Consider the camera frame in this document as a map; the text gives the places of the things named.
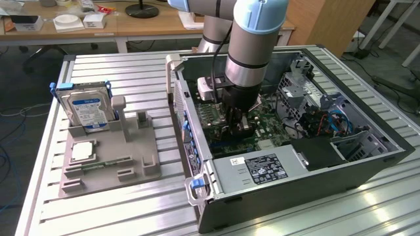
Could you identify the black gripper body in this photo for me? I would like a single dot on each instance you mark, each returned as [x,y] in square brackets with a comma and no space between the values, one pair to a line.
[243,98]

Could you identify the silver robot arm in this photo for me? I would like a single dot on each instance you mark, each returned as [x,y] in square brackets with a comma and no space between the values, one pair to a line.
[250,49]

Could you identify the CPU socket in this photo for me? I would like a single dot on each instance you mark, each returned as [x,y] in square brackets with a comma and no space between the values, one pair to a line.
[221,113]

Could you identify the green motherboard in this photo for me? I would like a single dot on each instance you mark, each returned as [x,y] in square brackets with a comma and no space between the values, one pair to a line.
[269,118]

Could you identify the grey chipset heatsink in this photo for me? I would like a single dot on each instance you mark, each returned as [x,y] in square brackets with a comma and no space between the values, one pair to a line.
[266,144]

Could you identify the metal disk bay cage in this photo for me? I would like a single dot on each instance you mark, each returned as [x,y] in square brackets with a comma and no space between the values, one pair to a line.
[297,94]

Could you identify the blue slot latch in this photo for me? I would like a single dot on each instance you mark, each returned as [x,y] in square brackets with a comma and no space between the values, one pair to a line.
[194,148]
[198,161]
[186,121]

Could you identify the grey power supply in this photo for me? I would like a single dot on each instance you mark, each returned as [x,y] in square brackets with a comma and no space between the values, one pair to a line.
[230,177]

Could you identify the black plastic shroud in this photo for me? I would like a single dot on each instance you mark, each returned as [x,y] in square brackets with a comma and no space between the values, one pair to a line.
[315,153]

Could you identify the blue case release latch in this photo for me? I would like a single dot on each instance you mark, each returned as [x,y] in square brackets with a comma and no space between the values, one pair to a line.
[197,184]

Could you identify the black open PC case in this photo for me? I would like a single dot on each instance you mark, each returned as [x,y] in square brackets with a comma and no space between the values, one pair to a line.
[295,196]

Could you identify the white papers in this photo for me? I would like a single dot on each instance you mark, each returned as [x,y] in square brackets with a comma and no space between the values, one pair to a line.
[190,23]

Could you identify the grey parts rack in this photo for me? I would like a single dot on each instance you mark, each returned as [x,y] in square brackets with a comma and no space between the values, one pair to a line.
[131,147]

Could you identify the wooden cabinet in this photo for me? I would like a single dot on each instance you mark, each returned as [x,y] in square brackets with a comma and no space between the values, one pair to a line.
[329,24]

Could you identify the black power adapter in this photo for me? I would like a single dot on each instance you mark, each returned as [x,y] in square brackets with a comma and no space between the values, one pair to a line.
[361,54]

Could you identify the green RAM stick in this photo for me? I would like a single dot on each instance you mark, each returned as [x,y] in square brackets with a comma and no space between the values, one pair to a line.
[105,163]

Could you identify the black lamp base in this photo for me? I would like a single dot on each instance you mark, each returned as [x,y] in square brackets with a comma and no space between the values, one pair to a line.
[143,11]

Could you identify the hard disk with blue carrier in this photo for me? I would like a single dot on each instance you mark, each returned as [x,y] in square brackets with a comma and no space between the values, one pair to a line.
[87,110]

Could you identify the silver CPU chip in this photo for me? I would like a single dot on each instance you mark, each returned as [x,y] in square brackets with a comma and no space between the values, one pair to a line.
[82,151]

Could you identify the red packet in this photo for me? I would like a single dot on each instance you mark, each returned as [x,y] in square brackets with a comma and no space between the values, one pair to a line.
[107,10]

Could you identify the small white box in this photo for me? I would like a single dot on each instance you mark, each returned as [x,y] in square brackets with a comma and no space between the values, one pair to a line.
[94,22]

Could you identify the white round holder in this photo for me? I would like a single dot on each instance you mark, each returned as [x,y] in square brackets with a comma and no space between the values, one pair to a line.
[69,24]

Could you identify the white tape roll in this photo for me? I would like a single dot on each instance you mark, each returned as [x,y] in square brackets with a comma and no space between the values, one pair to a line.
[65,2]

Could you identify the grey cup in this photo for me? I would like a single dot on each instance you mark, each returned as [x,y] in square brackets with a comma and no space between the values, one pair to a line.
[49,3]

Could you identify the white box with black lid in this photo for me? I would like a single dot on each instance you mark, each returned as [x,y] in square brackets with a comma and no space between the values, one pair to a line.
[30,25]

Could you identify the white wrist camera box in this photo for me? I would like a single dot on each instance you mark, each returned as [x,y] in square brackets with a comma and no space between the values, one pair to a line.
[207,89]

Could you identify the grey metal drive bracket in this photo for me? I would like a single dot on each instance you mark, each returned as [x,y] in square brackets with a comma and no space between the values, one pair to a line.
[361,147]

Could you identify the white table frame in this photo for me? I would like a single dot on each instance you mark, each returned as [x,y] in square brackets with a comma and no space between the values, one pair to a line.
[378,24]

